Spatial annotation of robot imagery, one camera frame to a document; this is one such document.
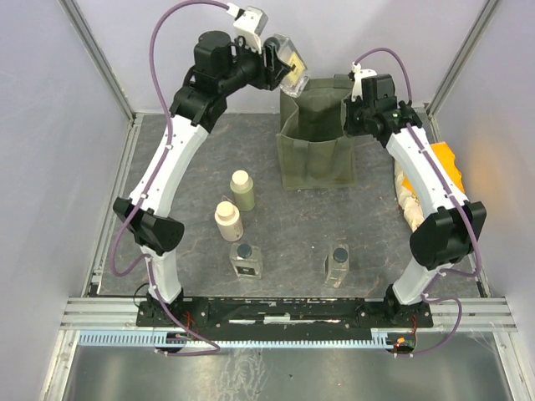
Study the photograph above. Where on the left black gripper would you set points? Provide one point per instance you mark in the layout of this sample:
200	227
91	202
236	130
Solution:
270	71

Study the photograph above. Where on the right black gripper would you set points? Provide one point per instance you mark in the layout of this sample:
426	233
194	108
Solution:
349	128

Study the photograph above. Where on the olive green canvas bag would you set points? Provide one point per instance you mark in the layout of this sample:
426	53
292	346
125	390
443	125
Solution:
313	150

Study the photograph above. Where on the green liquid white-cap bottle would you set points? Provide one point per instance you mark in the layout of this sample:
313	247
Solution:
242	187

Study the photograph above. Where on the clear bottle dark cap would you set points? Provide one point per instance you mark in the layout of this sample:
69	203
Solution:
336	265

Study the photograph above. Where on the beige white-cap bottle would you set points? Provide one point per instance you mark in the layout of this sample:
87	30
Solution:
228	220

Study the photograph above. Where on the clear bottle black label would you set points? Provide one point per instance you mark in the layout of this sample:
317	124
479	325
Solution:
246	260

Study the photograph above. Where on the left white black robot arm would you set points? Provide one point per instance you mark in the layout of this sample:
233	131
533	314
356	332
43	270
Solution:
222	66

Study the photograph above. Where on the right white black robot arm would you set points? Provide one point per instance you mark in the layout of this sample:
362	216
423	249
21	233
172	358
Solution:
452	224

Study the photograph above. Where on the yellow patterned snack bag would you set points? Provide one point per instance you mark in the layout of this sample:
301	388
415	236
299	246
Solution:
406	196

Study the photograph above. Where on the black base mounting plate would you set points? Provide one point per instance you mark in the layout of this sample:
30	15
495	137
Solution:
381	311

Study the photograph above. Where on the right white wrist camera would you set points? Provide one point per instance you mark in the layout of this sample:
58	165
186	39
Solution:
358	74

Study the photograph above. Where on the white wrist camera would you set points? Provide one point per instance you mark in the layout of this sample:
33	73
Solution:
248	23
358	74

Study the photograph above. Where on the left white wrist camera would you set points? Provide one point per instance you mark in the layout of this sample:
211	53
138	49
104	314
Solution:
248	23

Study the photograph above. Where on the right aluminium corner post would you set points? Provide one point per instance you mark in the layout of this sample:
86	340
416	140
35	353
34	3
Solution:
471	40

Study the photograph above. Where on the aluminium corner post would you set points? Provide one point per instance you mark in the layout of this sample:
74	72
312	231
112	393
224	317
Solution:
471	40
96	53

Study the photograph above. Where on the left aluminium corner post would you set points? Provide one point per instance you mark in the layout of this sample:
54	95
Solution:
96	53

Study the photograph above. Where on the aluminium front rail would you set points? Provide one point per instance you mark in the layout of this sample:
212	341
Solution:
117	313

